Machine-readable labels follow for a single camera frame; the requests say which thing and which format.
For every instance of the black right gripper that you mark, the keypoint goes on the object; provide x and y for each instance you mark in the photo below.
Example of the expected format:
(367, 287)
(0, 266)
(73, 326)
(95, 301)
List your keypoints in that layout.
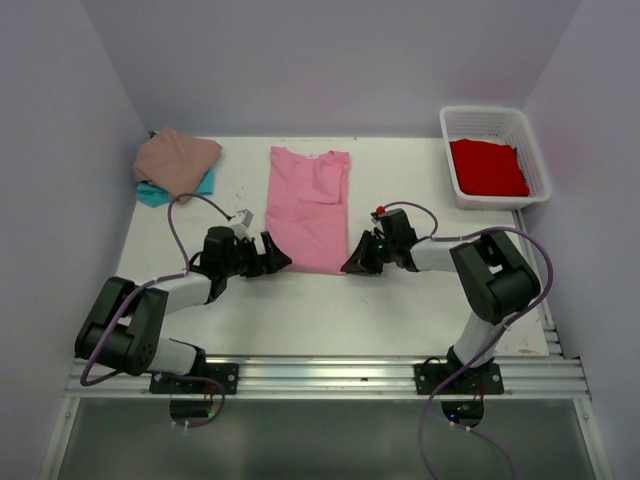
(361, 261)

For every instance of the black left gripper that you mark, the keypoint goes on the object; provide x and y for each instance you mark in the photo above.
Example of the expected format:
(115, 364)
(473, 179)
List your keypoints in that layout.
(273, 261)

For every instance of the pink polo shirt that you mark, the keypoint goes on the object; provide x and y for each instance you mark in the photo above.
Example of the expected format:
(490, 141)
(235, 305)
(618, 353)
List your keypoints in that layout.
(307, 208)

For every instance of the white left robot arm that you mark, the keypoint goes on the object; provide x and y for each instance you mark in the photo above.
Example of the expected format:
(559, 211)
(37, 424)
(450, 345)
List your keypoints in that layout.
(122, 332)

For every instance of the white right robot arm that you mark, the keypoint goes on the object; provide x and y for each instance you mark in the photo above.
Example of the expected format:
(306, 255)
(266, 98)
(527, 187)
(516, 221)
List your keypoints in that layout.
(497, 280)

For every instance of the beige folded shirt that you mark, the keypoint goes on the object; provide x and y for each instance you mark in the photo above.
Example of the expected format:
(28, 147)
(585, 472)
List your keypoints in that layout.
(175, 161)

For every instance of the red folded shirt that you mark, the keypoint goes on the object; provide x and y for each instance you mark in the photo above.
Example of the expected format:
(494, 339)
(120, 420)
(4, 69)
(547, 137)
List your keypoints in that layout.
(487, 169)

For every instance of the teal folded shirt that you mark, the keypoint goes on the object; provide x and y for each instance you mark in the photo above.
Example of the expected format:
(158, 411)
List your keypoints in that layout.
(153, 196)

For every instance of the dark blue garment in basket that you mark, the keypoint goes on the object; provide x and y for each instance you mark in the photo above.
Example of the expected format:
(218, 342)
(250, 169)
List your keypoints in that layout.
(520, 167)

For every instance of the white plastic basket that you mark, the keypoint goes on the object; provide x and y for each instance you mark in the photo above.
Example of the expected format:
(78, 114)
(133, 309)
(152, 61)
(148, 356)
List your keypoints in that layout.
(503, 126)

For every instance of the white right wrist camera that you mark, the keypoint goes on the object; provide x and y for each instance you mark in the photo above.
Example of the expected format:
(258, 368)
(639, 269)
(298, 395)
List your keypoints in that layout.
(377, 213)

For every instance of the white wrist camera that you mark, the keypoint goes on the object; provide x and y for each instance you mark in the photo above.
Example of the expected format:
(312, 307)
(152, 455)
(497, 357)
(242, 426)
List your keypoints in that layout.
(377, 213)
(240, 223)

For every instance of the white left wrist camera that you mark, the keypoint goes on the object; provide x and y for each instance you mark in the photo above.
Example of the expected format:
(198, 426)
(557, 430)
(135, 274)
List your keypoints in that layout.
(240, 223)

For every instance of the aluminium mounting rail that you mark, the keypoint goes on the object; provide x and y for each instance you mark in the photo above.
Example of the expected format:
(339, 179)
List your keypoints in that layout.
(393, 377)

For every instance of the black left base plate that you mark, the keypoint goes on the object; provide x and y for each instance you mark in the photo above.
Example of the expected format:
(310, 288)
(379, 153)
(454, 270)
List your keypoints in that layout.
(209, 378)

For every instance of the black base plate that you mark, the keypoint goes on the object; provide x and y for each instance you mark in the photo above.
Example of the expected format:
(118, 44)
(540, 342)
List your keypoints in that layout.
(441, 376)
(209, 378)

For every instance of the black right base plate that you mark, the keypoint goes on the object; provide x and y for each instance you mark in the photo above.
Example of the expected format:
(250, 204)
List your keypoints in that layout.
(441, 376)

